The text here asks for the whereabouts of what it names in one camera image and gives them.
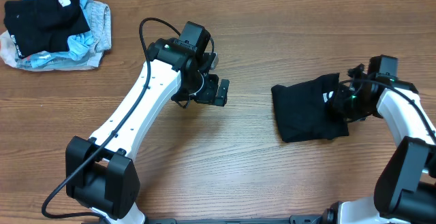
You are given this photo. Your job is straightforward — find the black t-shirt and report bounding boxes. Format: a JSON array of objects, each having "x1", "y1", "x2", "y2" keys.
[{"x1": 271, "y1": 73, "x2": 349, "y2": 143}]

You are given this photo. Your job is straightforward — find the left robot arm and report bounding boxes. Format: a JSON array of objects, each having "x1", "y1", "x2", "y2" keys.
[{"x1": 64, "y1": 37, "x2": 229, "y2": 223}]

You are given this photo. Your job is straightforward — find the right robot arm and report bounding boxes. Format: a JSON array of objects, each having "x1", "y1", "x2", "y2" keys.
[{"x1": 317, "y1": 76, "x2": 435, "y2": 223}]

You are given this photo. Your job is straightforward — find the grey patterned folded garment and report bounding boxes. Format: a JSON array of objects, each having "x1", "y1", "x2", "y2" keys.
[{"x1": 84, "y1": 1, "x2": 112, "y2": 53}]

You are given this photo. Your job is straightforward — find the light blue folded garment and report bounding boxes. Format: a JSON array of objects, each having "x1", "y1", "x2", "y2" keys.
[{"x1": 25, "y1": 0, "x2": 94, "y2": 68}]

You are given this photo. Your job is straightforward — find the folded black garment on pile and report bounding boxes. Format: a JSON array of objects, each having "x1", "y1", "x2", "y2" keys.
[{"x1": 3, "y1": 0, "x2": 90, "y2": 59}]

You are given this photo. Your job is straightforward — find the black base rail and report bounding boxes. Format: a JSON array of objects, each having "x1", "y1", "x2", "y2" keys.
[{"x1": 81, "y1": 214, "x2": 386, "y2": 224}]

